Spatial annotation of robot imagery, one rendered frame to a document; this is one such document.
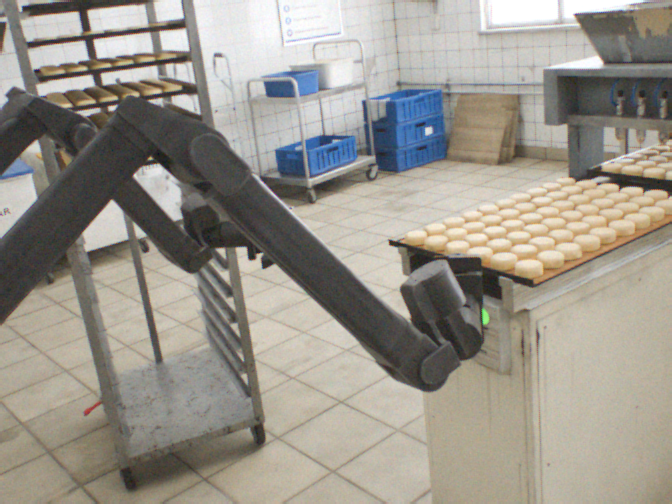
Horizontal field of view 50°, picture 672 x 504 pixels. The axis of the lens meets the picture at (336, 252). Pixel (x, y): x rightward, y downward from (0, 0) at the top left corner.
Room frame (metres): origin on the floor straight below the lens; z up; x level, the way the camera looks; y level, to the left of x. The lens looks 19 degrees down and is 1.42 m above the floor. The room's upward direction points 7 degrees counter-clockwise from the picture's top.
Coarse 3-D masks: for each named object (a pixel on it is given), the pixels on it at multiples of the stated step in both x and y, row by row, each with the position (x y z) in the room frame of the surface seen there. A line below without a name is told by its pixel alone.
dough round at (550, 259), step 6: (546, 252) 1.30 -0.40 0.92; (552, 252) 1.29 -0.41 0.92; (558, 252) 1.29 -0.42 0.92; (540, 258) 1.27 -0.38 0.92; (546, 258) 1.27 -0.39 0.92; (552, 258) 1.26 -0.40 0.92; (558, 258) 1.26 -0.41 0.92; (546, 264) 1.26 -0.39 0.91; (552, 264) 1.26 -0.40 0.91; (558, 264) 1.26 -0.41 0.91
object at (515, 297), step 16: (640, 240) 1.44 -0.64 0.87; (656, 240) 1.47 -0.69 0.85; (608, 256) 1.38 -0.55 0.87; (624, 256) 1.41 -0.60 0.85; (576, 272) 1.32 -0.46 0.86; (592, 272) 1.35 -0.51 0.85; (512, 288) 1.22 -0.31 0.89; (528, 288) 1.24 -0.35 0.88; (544, 288) 1.27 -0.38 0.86; (560, 288) 1.29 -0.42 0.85; (512, 304) 1.22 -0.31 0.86; (528, 304) 1.24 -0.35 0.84
